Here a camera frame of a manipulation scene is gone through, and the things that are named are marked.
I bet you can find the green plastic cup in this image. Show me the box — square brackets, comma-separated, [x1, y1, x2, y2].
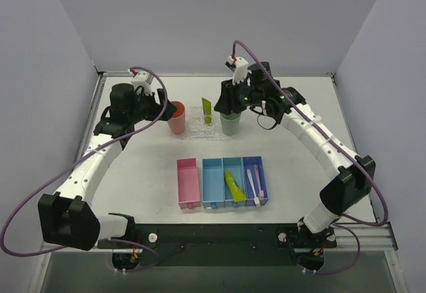
[220, 113, 241, 137]

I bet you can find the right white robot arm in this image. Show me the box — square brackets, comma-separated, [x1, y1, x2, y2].
[214, 57, 375, 234]

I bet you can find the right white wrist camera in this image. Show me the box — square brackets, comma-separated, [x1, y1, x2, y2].
[225, 56, 249, 85]

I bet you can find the light blue bin middle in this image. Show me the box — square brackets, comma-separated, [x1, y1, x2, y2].
[222, 157, 246, 208]

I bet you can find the white toothbrush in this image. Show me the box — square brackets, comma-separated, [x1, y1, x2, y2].
[246, 169, 260, 207]

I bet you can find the light blue bin left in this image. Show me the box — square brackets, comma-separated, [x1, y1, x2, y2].
[202, 158, 225, 209]

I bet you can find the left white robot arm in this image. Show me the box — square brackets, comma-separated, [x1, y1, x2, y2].
[37, 83, 177, 250]

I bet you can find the pink storage bin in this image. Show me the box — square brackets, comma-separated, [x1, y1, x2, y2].
[176, 158, 201, 209]

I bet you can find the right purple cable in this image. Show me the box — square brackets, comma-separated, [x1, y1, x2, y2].
[232, 39, 391, 275]

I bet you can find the yellow-green toothpaste tube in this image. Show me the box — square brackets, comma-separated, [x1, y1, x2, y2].
[202, 98, 212, 126]
[224, 171, 247, 202]

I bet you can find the light blue bin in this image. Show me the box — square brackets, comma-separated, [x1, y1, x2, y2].
[202, 158, 225, 209]
[222, 157, 246, 208]

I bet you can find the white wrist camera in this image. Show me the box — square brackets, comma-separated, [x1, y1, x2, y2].
[129, 69, 154, 96]
[225, 56, 249, 85]

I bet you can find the clear textured plastic box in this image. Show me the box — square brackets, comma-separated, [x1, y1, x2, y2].
[186, 107, 222, 135]

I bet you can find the orange plastic cup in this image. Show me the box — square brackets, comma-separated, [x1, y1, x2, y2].
[168, 101, 186, 135]

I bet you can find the clear textured oval tray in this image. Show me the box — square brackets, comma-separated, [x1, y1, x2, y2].
[172, 116, 239, 141]

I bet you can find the purple-blue storage bin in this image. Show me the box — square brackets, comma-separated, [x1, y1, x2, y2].
[242, 156, 269, 206]

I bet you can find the pink toothbrush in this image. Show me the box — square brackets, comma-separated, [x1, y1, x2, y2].
[254, 164, 264, 200]

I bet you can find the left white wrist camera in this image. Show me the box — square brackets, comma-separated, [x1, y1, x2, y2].
[129, 69, 154, 96]

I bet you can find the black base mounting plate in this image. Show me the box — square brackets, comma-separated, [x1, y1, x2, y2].
[99, 223, 337, 266]

